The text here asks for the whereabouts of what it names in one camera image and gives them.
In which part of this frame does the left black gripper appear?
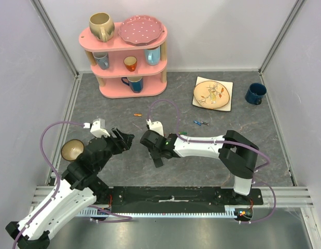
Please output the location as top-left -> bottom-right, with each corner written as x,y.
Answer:
96,127 -> 134,171

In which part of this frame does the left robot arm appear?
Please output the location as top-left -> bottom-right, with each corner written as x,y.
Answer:
6,128 -> 134,248

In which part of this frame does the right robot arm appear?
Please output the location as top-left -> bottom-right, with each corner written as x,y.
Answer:
140,130 -> 259,204

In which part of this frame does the brown ceramic bowl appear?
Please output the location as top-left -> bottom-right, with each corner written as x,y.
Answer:
61,139 -> 84,161

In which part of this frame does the dark blue mug on shelf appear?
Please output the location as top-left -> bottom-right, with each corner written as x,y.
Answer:
121,76 -> 144,93

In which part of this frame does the pink three-tier shelf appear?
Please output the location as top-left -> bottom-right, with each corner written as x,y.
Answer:
79,16 -> 167,99

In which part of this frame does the orange cup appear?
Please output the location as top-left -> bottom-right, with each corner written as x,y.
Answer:
123,56 -> 137,72

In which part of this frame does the grey-blue mug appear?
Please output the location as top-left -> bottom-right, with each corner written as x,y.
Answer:
93,52 -> 109,70

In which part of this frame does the light blue mug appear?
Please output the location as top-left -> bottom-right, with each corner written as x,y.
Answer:
144,46 -> 161,66

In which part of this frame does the round beige painted plate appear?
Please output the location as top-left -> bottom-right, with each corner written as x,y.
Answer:
193,80 -> 231,109

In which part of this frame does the pink polka dot plate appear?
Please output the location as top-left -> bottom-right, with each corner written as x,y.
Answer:
118,15 -> 164,46

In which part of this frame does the beige ceramic mug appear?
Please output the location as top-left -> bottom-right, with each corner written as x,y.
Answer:
89,12 -> 115,43

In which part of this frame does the navy blue cup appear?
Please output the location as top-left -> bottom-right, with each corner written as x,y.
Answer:
245,82 -> 267,105

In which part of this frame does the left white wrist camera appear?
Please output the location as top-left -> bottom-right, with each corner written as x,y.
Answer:
83,118 -> 110,138

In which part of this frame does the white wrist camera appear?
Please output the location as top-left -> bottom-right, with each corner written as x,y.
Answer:
83,118 -> 110,138
146,119 -> 164,136

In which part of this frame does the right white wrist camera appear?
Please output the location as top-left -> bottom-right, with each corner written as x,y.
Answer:
146,119 -> 164,136

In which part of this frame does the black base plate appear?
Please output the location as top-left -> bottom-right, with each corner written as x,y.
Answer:
94,186 -> 263,214

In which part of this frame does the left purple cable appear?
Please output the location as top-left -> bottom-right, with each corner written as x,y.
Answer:
12,121 -> 132,249

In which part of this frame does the aluminium cable duct rail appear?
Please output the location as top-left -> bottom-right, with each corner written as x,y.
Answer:
76,207 -> 253,218

